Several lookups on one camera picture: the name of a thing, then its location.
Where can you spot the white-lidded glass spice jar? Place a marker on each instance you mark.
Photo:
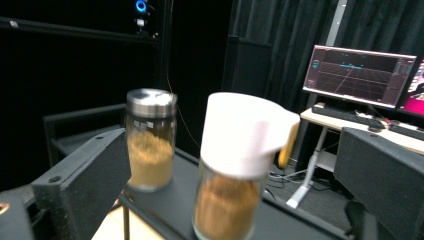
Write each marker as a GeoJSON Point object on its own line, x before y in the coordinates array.
{"type": "Point", "coordinates": [240, 133]}

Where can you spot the computer monitor with pink picture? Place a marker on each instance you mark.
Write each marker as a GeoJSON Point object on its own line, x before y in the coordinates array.
{"type": "Point", "coordinates": [415, 93]}

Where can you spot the black computer mouse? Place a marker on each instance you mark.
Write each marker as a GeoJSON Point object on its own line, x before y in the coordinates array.
{"type": "Point", "coordinates": [376, 124]}

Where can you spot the white pole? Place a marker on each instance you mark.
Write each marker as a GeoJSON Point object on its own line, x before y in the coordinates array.
{"type": "Point", "coordinates": [336, 23]}

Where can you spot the yellow rounded object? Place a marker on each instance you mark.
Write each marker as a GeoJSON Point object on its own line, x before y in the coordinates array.
{"type": "Point", "coordinates": [288, 146]}

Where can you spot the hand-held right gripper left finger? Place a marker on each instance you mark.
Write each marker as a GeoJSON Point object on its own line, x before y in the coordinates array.
{"type": "Point", "coordinates": [83, 173]}

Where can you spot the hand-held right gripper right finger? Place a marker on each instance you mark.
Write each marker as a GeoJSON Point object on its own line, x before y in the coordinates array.
{"type": "Point", "coordinates": [390, 180]}

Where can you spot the black cabinet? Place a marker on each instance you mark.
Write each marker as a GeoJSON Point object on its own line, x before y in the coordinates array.
{"type": "Point", "coordinates": [246, 66]}

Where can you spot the metal-lidded glass spice jar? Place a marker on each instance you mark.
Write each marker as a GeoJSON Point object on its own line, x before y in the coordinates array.
{"type": "Point", "coordinates": [150, 156]}

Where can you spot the dark curtain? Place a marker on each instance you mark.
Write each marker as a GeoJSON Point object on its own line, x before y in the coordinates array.
{"type": "Point", "coordinates": [286, 33]}

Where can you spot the white-legged desk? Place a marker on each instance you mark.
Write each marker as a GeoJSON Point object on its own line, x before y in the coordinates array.
{"type": "Point", "coordinates": [311, 166]}

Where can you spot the black horizontal bar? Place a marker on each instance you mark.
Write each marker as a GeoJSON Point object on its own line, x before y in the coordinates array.
{"type": "Point", "coordinates": [66, 30]}

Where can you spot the black keyboard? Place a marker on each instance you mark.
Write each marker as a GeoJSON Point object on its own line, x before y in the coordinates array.
{"type": "Point", "coordinates": [343, 114]}
{"type": "Point", "coordinates": [408, 130]}

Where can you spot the computer monitor with dark graph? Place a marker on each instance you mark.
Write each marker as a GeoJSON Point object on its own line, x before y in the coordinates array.
{"type": "Point", "coordinates": [356, 75]}

